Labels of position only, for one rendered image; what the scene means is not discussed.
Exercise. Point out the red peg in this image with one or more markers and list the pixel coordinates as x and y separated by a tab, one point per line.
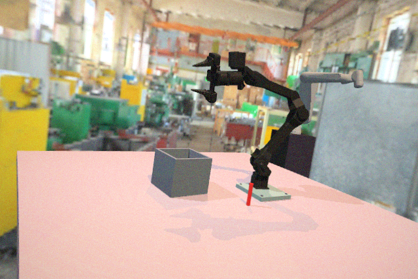
249	194

